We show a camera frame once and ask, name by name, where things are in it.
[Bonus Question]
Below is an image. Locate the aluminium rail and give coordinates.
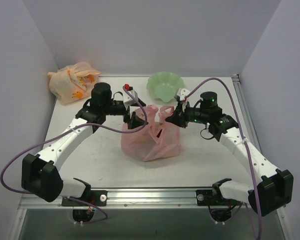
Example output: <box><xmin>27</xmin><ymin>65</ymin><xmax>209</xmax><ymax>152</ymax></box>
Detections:
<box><xmin>18</xmin><ymin>187</ymin><xmax>287</xmax><ymax>210</ymax></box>

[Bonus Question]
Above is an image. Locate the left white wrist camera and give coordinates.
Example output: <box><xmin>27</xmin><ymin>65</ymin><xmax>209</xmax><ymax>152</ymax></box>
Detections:
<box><xmin>122</xmin><ymin>84</ymin><xmax>138</xmax><ymax>109</ymax></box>

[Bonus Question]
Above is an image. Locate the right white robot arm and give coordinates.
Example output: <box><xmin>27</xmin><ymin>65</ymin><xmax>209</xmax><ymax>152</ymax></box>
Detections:
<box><xmin>166</xmin><ymin>88</ymin><xmax>294</xmax><ymax>217</ymax></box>

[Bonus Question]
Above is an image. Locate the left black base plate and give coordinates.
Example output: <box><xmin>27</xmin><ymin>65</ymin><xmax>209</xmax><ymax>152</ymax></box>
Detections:
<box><xmin>61</xmin><ymin>189</ymin><xmax>108</xmax><ymax>207</ymax></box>

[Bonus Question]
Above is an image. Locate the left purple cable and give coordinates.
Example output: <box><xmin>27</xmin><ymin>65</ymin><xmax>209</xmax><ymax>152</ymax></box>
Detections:
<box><xmin>0</xmin><ymin>89</ymin><xmax>150</xmax><ymax>223</ymax></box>

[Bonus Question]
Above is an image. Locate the orange tied plastic bag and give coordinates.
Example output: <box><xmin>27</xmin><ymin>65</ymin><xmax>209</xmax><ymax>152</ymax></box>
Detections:
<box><xmin>47</xmin><ymin>62</ymin><xmax>100</xmax><ymax>105</ymax></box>

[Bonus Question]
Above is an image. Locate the purple cable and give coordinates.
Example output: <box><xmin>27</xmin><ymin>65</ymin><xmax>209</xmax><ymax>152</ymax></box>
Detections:
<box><xmin>183</xmin><ymin>77</ymin><xmax>263</xmax><ymax>240</ymax></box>
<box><xmin>0</xmin><ymin>89</ymin><xmax>150</xmax><ymax>223</ymax></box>

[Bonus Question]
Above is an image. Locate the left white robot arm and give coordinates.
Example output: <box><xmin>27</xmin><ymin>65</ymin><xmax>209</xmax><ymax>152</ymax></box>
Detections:
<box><xmin>21</xmin><ymin>82</ymin><xmax>147</xmax><ymax>206</ymax></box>

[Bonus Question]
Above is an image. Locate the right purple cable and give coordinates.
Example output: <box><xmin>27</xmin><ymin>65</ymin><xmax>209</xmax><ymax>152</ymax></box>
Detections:
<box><xmin>183</xmin><ymin>77</ymin><xmax>263</xmax><ymax>240</ymax></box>

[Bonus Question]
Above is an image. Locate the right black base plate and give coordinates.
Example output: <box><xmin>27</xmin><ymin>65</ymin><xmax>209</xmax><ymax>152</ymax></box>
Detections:
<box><xmin>196</xmin><ymin>188</ymin><xmax>240</xmax><ymax>207</ymax></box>

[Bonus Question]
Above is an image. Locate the pink plastic bag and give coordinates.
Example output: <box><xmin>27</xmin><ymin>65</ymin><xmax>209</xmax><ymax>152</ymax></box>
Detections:
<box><xmin>121</xmin><ymin>105</ymin><xmax>183</xmax><ymax>162</ymax></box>

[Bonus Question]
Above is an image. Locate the green leaf-shaped plate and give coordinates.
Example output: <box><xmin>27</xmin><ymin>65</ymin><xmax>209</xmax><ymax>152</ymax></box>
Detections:
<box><xmin>146</xmin><ymin>71</ymin><xmax>185</xmax><ymax>103</ymax></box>

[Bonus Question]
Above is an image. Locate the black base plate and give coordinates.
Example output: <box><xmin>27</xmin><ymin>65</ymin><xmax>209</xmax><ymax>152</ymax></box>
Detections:
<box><xmin>196</xmin><ymin>188</ymin><xmax>240</xmax><ymax>207</ymax></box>
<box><xmin>61</xmin><ymin>189</ymin><xmax>108</xmax><ymax>207</ymax></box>

